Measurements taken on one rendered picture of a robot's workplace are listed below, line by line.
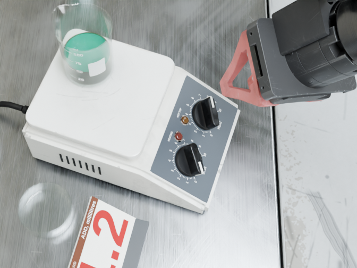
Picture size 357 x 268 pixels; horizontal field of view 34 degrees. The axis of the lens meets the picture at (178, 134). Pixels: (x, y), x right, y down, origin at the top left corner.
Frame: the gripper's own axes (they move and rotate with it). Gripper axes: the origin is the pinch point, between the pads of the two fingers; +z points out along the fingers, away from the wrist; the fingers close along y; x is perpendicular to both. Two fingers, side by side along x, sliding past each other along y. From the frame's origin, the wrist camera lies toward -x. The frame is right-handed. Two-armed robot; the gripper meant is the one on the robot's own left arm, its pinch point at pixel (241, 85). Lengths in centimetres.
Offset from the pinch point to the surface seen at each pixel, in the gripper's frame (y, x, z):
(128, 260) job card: 9.1, 14.4, 12.3
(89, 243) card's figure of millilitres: 13.1, 11.9, 11.7
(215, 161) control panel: -0.6, 6.3, 7.1
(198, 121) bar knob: 0.8, 1.9, 6.8
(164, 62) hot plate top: 3.7, -4.5, 6.6
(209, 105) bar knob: 0.0, 0.6, 5.5
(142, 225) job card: 6.7, 11.3, 12.2
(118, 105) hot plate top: 9.2, -0.7, 7.9
